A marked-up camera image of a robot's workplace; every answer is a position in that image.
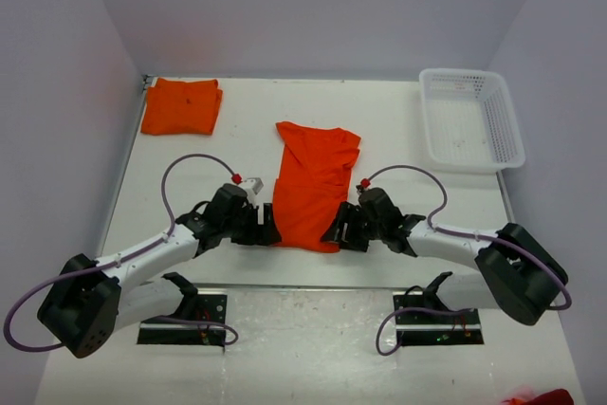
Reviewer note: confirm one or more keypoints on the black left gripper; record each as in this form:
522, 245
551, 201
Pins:
266, 235

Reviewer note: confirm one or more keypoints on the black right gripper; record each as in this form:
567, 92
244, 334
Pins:
337, 232

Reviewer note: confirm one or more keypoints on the orange t shirt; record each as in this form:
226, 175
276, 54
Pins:
181, 108
314, 179

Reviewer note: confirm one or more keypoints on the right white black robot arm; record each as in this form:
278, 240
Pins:
510, 270

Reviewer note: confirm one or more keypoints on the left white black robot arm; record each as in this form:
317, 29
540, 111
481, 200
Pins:
95, 298

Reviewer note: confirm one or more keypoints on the folded orange t shirt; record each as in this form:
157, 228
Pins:
181, 108

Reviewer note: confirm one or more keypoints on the white plastic laundry basket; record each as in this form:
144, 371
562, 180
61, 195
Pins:
469, 121

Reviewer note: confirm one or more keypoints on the red cloth at edge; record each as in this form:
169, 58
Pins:
527, 397

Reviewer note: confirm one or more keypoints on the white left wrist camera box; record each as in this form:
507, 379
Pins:
252, 185

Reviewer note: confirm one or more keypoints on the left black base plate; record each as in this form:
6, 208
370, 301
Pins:
206, 312

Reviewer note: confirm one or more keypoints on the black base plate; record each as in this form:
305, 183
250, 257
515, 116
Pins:
422, 329
206, 312

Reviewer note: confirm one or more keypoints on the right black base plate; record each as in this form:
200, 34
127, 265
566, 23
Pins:
422, 329

